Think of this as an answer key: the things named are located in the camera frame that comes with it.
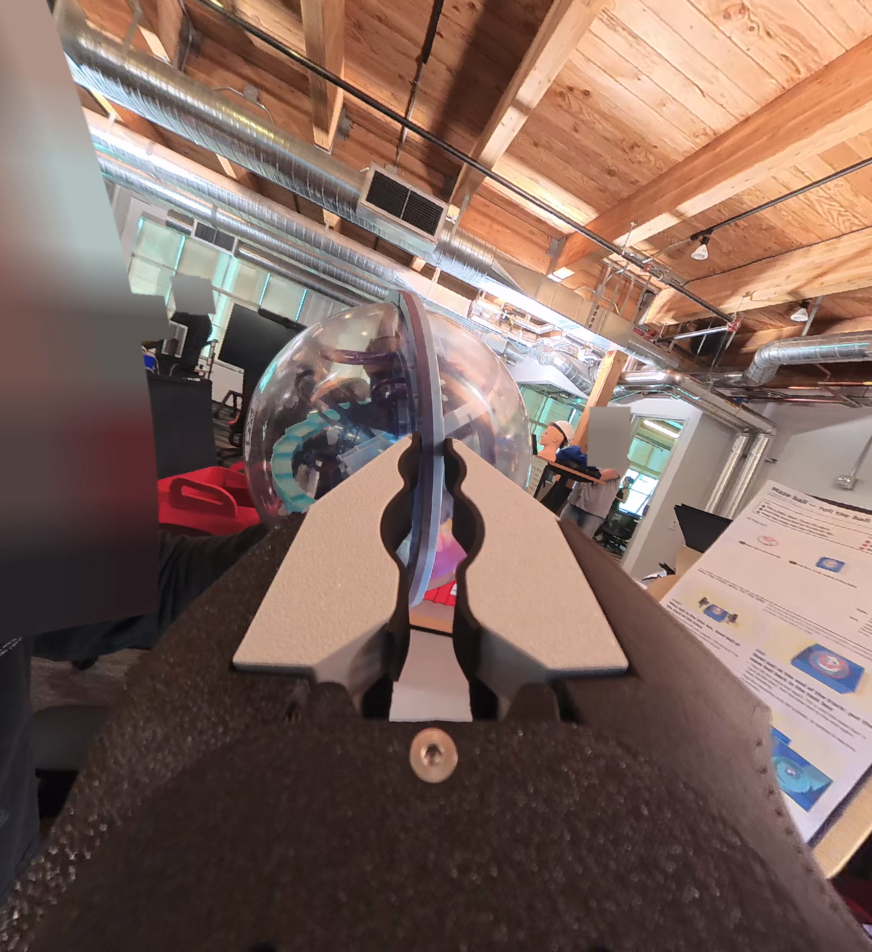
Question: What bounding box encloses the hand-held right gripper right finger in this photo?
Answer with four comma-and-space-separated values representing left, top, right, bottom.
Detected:
448, 441, 632, 718

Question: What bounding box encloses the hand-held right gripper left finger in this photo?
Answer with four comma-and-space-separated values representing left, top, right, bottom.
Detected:
233, 435, 419, 718

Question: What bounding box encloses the clear plastic maze ball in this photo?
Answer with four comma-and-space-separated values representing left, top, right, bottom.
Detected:
243, 292, 533, 611

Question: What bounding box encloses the black monitor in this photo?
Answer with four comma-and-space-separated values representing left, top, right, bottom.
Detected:
216, 304, 306, 403

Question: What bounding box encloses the wooden instruction board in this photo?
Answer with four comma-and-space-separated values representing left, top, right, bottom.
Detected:
647, 479, 872, 879

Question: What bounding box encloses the silver ventilation duct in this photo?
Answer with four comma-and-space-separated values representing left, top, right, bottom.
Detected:
53, 0, 615, 351

